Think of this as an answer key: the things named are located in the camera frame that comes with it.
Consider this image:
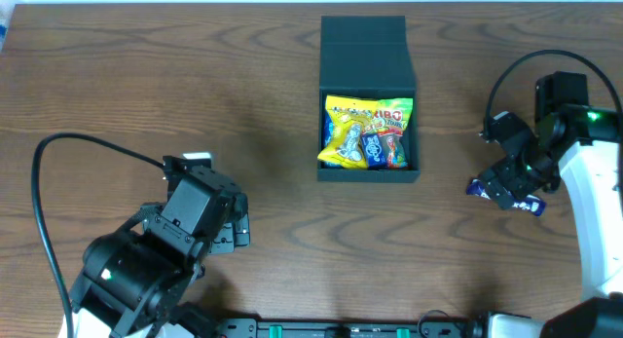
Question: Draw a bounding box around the purple dairy milk chocolate bar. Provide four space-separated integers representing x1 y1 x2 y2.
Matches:
465 178 547 216

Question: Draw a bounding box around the blue eclipse mints tin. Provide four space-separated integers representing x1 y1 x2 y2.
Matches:
361 133 387 169

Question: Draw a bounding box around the black gift box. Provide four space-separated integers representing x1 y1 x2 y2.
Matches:
317 16 421 183

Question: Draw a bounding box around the black mounting rail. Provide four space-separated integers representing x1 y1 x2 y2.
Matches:
165 303 488 338

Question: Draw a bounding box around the haribo gummy bag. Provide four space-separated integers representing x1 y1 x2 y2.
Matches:
362 98 413 169

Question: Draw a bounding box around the blue oreo pack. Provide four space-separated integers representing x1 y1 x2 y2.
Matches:
322 112 341 169

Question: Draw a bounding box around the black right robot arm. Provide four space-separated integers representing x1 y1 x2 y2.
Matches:
465 72 622 337

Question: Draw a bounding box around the yellow snack bag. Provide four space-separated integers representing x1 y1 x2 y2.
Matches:
317 95 378 169

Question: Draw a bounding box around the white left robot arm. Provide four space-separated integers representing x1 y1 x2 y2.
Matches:
59 152 250 337

